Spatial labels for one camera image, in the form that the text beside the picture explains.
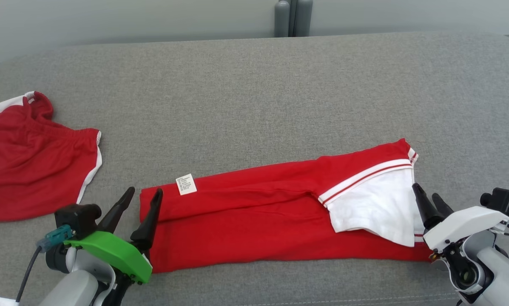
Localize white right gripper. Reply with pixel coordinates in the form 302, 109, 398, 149
412, 183, 509, 252

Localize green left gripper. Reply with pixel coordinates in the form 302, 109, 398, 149
63, 186, 164, 306

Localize red Bulls basketball jersey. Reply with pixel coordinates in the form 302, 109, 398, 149
139, 138, 433, 273

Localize red shorts with white trim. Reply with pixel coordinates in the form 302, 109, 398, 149
0, 91, 103, 222

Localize grey aluminium partition post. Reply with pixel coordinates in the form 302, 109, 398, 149
274, 0, 313, 37

